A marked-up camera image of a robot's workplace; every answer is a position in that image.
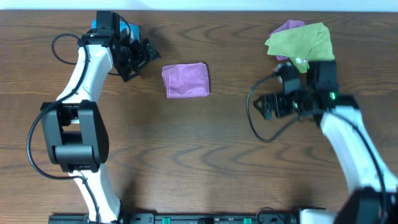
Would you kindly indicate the blue folded cloth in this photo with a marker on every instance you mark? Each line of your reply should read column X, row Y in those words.
column 134, row 30

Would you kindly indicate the purple cloth under green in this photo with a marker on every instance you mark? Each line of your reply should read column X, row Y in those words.
column 284, row 26

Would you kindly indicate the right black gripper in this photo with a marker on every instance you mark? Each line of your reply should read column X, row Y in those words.
column 274, row 106

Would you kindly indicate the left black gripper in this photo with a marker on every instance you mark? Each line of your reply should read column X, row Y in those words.
column 140, row 55

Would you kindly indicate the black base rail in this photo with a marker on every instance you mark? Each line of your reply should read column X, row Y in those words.
column 266, row 218

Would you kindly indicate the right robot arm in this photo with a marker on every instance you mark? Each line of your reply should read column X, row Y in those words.
column 372, row 186

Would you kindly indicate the purple cloth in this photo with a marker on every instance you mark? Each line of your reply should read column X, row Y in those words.
column 186, row 80
column 284, row 26

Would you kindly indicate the green crumpled cloth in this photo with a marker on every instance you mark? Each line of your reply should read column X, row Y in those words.
column 302, row 45

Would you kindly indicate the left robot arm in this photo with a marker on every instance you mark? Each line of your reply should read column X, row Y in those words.
column 74, row 131

